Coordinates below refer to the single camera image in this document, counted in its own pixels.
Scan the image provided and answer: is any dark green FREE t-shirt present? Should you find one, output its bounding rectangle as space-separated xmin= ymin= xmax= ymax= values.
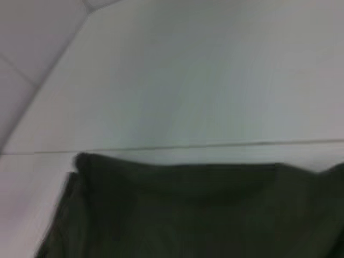
xmin=34 ymin=152 xmax=344 ymax=258

